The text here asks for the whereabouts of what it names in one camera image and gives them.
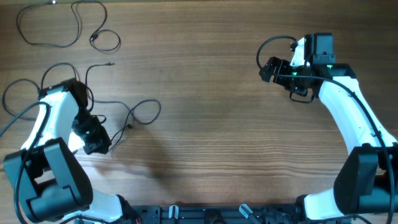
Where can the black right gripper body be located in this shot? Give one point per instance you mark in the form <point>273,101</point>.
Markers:
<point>283,67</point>

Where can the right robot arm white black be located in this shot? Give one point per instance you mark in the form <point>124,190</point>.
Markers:
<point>367,182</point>

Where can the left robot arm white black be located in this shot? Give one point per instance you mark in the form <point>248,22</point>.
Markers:
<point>49,183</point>

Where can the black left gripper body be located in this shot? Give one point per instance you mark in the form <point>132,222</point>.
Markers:
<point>91,130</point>

